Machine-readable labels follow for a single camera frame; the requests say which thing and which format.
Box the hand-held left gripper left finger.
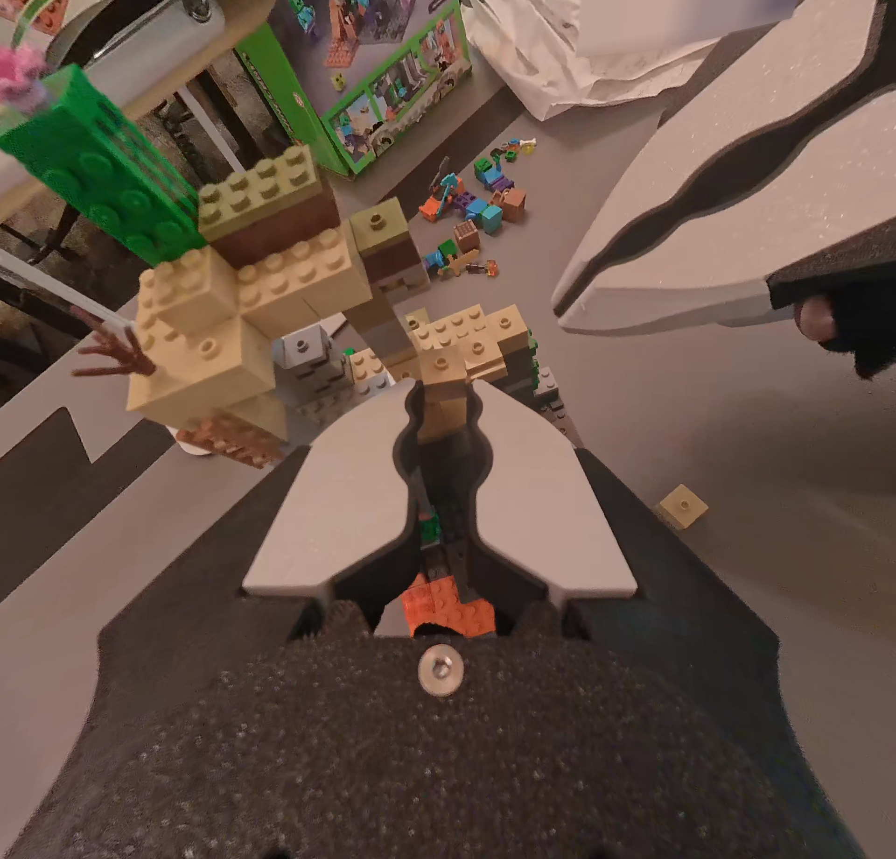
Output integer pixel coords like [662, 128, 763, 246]
[241, 377, 421, 601]

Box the white paper bag pile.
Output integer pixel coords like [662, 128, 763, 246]
[464, 0, 722, 123]

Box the person's right hand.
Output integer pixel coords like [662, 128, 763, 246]
[795, 296, 839, 343]

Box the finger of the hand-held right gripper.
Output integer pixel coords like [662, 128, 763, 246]
[556, 87, 896, 335]
[551, 0, 883, 317]

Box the white book stand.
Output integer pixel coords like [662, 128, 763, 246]
[0, 0, 284, 457]

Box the pile of small toy figures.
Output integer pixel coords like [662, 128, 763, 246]
[418, 136, 540, 280]

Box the grey desk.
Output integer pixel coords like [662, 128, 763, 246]
[0, 68, 896, 859]

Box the tan toy brick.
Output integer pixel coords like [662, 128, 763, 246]
[418, 345, 471, 447]
[654, 484, 709, 529]

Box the open instruction booklet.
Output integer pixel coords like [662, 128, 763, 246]
[0, 0, 333, 114]

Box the green toy set box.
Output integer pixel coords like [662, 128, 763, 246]
[234, 0, 475, 179]

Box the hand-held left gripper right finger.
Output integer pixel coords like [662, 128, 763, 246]
[468, 379, 639, 608]

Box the toy brick building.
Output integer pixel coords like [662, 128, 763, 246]
[0, 64, 582, 641]

